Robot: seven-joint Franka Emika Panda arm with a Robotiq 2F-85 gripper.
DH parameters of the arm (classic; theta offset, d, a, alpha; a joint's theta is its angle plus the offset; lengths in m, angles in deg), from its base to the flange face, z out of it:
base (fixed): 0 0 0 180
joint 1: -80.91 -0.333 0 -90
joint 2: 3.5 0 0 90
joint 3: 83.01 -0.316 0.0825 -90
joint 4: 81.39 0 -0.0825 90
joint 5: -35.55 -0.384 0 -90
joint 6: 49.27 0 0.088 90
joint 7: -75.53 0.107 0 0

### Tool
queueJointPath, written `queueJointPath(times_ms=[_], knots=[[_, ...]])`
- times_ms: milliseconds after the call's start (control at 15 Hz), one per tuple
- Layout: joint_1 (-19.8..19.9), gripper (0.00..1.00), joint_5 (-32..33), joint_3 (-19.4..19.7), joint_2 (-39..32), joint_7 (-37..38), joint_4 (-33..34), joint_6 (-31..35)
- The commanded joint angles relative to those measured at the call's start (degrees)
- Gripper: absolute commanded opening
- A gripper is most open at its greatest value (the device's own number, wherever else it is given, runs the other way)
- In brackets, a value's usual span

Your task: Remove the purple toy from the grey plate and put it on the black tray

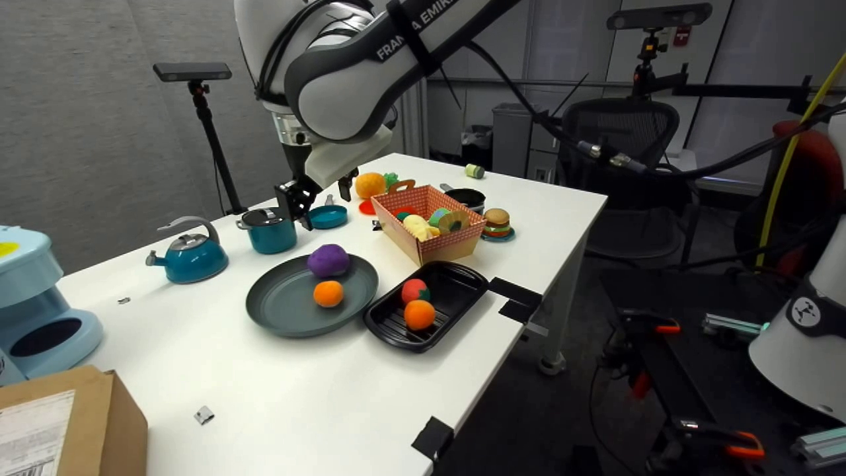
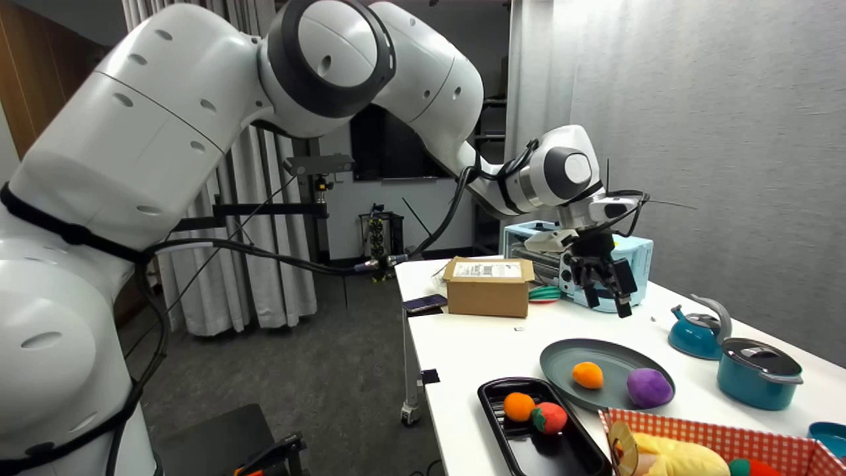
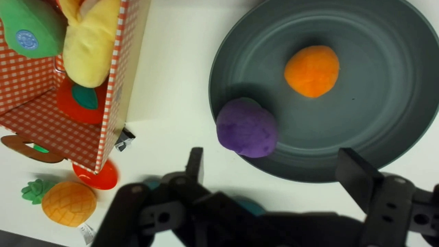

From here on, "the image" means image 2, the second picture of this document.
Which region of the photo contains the brown cardboard shipping box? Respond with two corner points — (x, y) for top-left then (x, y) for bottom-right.
(441, 254), (538, 319)

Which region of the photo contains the light blue toy appliance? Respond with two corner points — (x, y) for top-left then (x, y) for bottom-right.
(501, 219), (657, 315)

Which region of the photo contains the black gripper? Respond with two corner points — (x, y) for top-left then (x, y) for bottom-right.
(561, 224), (639, 319)

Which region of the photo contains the black wall monitor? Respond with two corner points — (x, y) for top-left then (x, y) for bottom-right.
(349, 102), (444, 183)

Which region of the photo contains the teal toy kettle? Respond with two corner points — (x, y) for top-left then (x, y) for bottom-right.
(667, 294), (735, 363)

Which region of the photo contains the small teal toy pan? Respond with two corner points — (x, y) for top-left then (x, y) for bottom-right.
(807, 421), (846, 462)

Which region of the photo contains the yellow plush toy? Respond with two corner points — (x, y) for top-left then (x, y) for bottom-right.
(630, 430), (735, 476)

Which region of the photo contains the black metal shelf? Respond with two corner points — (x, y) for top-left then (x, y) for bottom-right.
(479, 88), (512, 179)

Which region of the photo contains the white pleated curtain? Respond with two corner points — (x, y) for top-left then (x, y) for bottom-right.
(119, 0), (321, 338)

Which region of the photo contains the black stand with crossbar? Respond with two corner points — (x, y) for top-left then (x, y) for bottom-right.
(175, 152), (354, 267)

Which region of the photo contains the orange checked cardboard box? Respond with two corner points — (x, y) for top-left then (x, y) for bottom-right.
(601, 405), (846, 476)

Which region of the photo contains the teal toy pot with lid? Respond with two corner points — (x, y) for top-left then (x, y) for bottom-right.
(713, 335), (807, 413)

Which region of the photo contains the black plastic tray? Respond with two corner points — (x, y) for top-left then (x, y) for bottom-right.
(475, 375), (616, 476)

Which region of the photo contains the grey oval plate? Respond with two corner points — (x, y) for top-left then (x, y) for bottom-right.
(538, 335), (679, 413)

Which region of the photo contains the brown wooden cabinet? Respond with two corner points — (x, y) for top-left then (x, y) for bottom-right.
(0, 0), (89, 162)

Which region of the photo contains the purple plush eggplant toy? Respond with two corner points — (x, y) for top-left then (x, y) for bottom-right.
(625, 364), (678, 410)

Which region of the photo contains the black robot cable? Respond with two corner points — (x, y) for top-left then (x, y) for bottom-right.
(130, 167), (479, 274)

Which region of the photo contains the red plush tomato toy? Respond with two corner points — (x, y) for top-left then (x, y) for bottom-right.
(528, 400), (572, 439)

